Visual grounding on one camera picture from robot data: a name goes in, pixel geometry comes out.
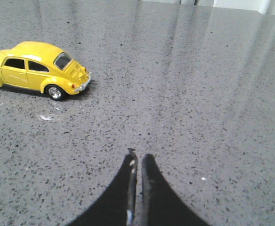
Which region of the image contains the yellow toy beetle car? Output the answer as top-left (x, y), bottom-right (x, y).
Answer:
top-left (0, 41), bottom-right (91, 101)

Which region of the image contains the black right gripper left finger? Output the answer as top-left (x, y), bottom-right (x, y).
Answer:
top-left (69, 148), bottom-right (138, 226)

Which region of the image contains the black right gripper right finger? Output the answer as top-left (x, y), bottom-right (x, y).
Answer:
top-left (142, 154), bottom-right (207, 226)

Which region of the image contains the white pleated curtain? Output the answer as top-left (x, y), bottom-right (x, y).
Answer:
top-left (151, 0), bottom-right (275, 15)

